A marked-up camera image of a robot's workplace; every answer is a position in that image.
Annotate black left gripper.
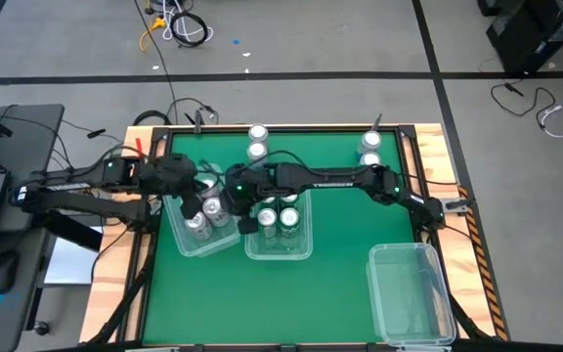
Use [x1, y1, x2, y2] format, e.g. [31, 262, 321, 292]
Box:
[138, 153, 204, 221]

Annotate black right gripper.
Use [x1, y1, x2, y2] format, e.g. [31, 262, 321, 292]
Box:
[222, 163, 285, 236]

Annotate clear plastic bin with label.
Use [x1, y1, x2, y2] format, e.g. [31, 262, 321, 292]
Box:
[244, 188, 314, 261]

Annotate wooden table board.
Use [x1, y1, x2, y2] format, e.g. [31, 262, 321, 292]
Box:
[79, 122, 510, 343]

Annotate black computer mouse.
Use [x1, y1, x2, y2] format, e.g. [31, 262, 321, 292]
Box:
[0, 249, 21, 296]

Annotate yellow black hazard tape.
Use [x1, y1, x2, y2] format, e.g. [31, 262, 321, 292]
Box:
[456, 184, 510, 342]

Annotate black computer tower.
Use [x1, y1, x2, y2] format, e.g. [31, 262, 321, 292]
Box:
[476, 0, 563, 74]

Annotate thin black cable with plugs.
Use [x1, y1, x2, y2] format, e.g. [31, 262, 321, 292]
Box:
[166, 96, 220, 126]

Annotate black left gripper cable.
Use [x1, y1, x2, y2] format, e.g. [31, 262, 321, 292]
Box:
[73, 144, 146, 170]

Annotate black hose loop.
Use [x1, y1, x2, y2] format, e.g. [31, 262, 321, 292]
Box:
[131, 110, 173, 127]

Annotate black aluminium table frame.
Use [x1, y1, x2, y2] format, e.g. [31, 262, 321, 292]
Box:
[88, 124, 500, 351]

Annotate long black floor cable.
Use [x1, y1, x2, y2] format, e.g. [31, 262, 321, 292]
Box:
[132, 0, 180, 126]

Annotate black coiled cable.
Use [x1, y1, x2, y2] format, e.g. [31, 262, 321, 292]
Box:
[169, 12, 209, 49]

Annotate yellow extension cable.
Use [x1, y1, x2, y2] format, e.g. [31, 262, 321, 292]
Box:
[138, 16, 168, 53]

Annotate black floor cable with plug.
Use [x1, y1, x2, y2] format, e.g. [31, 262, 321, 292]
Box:
[489, 80, 559, 129]

